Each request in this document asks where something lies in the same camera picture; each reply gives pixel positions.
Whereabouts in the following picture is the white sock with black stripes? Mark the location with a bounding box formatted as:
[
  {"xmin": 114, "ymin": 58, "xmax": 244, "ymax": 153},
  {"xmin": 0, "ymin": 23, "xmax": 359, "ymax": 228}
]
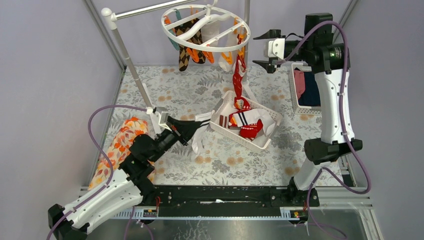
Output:
[{"xmin": 191, "ymin": 111, "xmax": 213, "ymax": 156}]

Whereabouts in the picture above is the orange clothes clip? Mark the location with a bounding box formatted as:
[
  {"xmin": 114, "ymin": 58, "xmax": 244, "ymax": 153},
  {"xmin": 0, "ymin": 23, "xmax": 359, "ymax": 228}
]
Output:
[
  {"xmin": 186, "ymin": 47, "xmax": 200, "ymax": 63},
  {"xmin": 219, "ymin": 51, "xmax": 234, "ymax": 65}
]

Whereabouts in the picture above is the white round clip hanger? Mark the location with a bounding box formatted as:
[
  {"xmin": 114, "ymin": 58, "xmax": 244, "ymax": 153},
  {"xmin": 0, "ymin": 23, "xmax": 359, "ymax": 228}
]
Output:
[{"xmin": 160, "ymin": 0, "xmax": 252, "ymax": 53}]

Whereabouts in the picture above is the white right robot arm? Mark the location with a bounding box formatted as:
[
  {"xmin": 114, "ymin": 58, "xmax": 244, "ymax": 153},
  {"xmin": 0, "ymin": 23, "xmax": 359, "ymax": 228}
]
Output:
[{"xmin": 254, "ymin": 13, "xmax": 363, "ymax": 206}]

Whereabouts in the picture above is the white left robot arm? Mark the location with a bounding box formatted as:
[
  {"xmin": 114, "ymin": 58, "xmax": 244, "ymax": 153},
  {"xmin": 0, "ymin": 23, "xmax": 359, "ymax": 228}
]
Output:
[{"xmin": 47, "ymin": 116, "xmax": 211, "ymax": 240}]

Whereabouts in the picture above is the pink folded cloth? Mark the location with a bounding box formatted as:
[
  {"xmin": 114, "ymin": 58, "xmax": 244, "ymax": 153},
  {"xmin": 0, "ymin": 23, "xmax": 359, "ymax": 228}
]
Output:
[{"xmin": 293, "ymin": 68, "xmax": 306, "ymax": 100}]

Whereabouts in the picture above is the brown striped sock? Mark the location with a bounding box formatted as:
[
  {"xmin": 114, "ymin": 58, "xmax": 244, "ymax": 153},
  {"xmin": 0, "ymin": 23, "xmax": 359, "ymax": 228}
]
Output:
[{"xmin": 218, "ymin": 115, "xmax": 231, "ymax": 129}]

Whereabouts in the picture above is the floral patterned table mat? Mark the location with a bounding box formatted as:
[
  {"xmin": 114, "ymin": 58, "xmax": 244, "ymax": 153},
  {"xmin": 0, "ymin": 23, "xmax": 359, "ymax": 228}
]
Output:
[{"xmin": 103, "ymin": 66, "xmax": 322, "ymax": 186}]

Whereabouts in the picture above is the dark navy folded cloth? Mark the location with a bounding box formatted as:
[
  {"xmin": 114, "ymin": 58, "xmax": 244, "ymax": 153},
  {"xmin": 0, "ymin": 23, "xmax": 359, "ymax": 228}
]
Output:
[{"xmin": 298, "ymin": 72, "xmax": 321, "ymax": 107}]

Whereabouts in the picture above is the white basket with dark clothes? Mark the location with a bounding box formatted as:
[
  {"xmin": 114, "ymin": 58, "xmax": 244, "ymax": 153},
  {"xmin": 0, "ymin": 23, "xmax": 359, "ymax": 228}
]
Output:
[{"xmin": 289, "ymin": 62, "xmax": 321, "ymax": 115}]

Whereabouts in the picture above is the red white hanging sock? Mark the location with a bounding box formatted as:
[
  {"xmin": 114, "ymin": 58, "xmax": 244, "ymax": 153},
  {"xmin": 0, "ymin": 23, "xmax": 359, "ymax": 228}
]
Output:
[{"xmin": 218, "ymin": 46, "xmax": 247, "ymax": 97}]

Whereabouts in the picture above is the red santa sock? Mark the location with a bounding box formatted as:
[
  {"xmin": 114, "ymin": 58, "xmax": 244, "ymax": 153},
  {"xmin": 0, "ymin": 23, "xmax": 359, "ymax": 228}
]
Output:
[{"xmin": 233, "ymin": 96, "xmax": 251, "ymax": 112}]

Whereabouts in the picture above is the white sock basket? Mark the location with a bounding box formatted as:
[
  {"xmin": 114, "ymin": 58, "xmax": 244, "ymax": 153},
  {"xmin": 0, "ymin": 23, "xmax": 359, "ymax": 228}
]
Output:
[{"xmin": 210, "ymin": 90, "xmax": 283, "ymax": 152}]

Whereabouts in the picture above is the red dotted sock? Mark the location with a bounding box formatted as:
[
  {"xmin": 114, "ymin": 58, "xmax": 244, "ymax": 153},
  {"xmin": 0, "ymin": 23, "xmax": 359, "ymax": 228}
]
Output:
[{"xmin": 239, "ymin": 119, "xmax": 263, "ymax": 141}]

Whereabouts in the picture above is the orange floral cloth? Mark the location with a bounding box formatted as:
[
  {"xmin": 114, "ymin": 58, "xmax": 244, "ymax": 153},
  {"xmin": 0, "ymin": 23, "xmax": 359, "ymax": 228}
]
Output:
[{"xmin": 88, "ymin": 117, "xmax": 155, "ymax": 191}]

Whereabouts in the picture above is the brown argyle sock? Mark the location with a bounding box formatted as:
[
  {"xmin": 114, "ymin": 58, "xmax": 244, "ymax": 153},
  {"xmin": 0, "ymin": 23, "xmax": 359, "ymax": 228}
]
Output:
[{"xmin": 174, "ymin": 18, "xmax": 206, "ymax": 72}]

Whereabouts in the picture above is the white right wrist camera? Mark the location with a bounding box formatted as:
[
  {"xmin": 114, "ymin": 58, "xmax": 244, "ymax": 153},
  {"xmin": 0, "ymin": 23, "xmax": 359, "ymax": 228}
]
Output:
[{"xmin": 263, "ymin": 37, "xmax": 286, "ymax": 60}]

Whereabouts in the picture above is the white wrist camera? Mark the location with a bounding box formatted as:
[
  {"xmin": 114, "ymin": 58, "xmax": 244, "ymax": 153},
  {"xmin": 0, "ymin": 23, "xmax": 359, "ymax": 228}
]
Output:
[
  {"xmin": 263, "ymin": 37, "xmax": 286, "ymax": 60},
  {"xmin": 146, "ymin": 106, "xmax": 170, "ymax": 134}
]

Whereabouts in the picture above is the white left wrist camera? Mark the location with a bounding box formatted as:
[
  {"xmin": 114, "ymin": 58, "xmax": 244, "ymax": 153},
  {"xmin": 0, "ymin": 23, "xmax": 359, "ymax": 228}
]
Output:
[{"xmin": 146, "ymin": 106, "xmax": 170, "ymax": 134}]

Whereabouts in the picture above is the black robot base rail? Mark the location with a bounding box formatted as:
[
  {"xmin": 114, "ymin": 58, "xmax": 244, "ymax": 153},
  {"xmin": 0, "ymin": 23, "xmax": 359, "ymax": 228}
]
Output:
[{"xmin": 136, "ymin": 185, "xmax": 320, "ymax": 220}]

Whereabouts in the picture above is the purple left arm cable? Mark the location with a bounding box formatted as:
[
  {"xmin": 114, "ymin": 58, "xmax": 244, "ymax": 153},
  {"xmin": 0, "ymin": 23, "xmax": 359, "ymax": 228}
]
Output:
[{"xmin": 46, "ymin": 104, "xmax": 150, "ymax": 240}]

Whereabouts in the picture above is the silver drying rack frame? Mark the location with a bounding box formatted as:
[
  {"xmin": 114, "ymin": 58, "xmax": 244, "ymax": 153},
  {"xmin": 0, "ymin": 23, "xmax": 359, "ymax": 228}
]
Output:
[{"xmin": 100, "ymin": 0, "xmax": 251, "ymax": 107}]

